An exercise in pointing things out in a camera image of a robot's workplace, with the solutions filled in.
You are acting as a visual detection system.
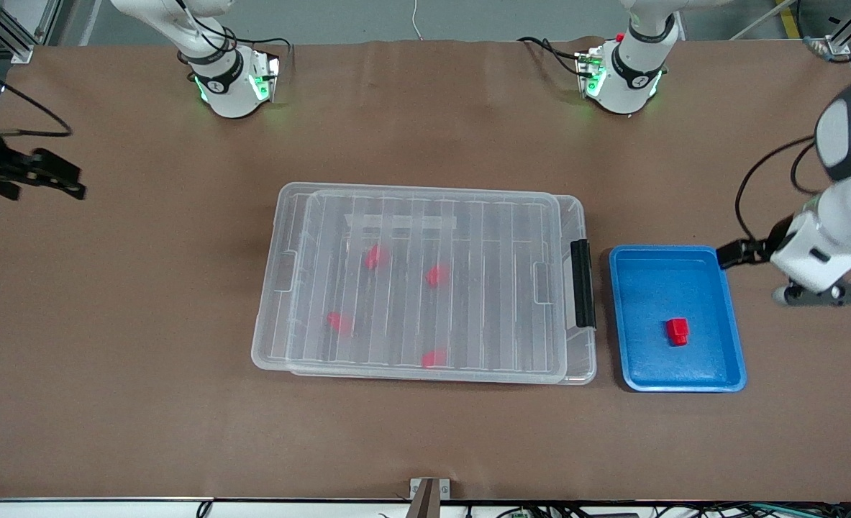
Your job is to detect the clear ribbed plastic lid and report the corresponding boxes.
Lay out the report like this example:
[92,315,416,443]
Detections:
[250,181,570,383]

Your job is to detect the clear plastic storage box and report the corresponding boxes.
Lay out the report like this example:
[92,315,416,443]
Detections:
[286,183,598,386]

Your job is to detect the blue plastic tray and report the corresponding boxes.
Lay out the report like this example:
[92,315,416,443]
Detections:
[608,244,748,394]

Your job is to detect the brown paper table cover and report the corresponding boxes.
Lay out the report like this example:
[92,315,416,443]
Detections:
[0,37,851,503]

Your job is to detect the aluminium frame post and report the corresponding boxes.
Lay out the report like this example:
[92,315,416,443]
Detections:
[801,0,851,60]
[0,0,84,65]

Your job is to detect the black box latch handle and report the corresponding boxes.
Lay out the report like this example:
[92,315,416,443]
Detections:
[570,239,598,331]

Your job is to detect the black right base cable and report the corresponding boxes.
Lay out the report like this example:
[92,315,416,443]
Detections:
[232,35,296,74]

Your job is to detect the black base cable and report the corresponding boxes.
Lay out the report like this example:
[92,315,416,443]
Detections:
[516,35,586,79]
[232,35,296,74]

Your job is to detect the black left base cable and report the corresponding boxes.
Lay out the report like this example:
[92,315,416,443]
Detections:
[516,35,586,79]

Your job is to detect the tangled black floor cables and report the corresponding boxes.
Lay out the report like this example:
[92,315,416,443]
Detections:
[461,501,851,518]

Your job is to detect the grey metal table bracket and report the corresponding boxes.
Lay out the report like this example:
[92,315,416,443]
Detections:
[409,477,452,518]

